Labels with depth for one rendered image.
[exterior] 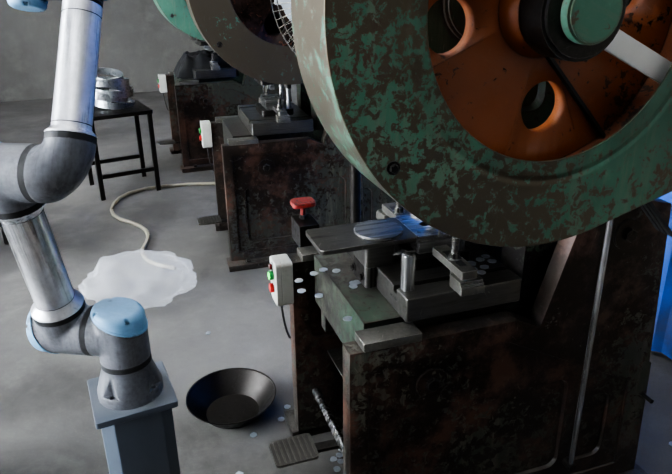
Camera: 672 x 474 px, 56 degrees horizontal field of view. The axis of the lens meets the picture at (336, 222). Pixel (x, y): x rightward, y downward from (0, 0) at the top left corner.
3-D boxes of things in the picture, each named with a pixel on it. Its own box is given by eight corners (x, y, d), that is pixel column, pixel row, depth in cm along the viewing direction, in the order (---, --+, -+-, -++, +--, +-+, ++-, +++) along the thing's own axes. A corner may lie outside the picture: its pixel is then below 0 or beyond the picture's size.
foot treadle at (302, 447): (277, 481, 171) (276, 466, 169) (269, 456, 180) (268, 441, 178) (471, 431, 188) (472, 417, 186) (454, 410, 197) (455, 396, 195)
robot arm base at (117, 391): (102, 417, 145) (95, 381, 141) (94, 381, 157) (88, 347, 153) (169, 398, 151) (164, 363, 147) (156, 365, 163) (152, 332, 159)
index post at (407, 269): (404, 292, 145) (405, 254, 141) (398, 286, 147) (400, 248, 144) (415, 290, 146) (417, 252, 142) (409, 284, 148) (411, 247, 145)
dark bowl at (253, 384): (193, 451, 198) (191, 433, 195) (182, 394, 224) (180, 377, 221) (287, 429, 207) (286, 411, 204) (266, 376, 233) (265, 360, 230)
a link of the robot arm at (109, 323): (138, 372, 144) (130, 320, 139) (83, 368, 146) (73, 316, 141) (159, 343, 155) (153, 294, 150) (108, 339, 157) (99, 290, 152)
